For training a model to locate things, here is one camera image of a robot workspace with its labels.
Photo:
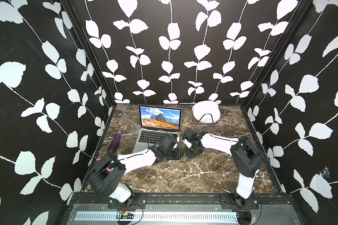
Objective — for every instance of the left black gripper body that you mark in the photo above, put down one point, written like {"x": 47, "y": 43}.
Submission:
{"x": 173, "y": 154}

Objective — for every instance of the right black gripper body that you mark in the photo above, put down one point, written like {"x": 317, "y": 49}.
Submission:
{"x": 192, "y": 151}

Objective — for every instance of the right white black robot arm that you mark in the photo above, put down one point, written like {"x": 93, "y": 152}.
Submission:
{"x": 247, "y": 157}

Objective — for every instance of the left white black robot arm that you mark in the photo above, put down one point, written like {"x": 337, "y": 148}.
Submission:
{"x": 105, "y": 177}

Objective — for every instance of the silver open laptop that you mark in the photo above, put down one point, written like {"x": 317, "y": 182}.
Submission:
{"x": 157, "y": 123}

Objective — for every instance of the white plates stack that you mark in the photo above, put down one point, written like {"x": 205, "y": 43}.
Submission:
{"x": 207, "y": 106}

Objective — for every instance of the purple eggplant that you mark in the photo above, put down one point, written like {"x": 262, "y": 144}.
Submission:
{"x": 115, "y": 142}

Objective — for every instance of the black wire plate rack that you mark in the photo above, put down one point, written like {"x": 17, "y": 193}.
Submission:
{"x": 205, "y": 119}

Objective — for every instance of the black front mounting rail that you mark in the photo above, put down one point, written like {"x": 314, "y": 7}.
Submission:
{"x": 225, "y": 201}

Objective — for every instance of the white perforated cable duct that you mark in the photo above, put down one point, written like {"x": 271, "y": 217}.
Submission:
{"x": 195, "y": 217}

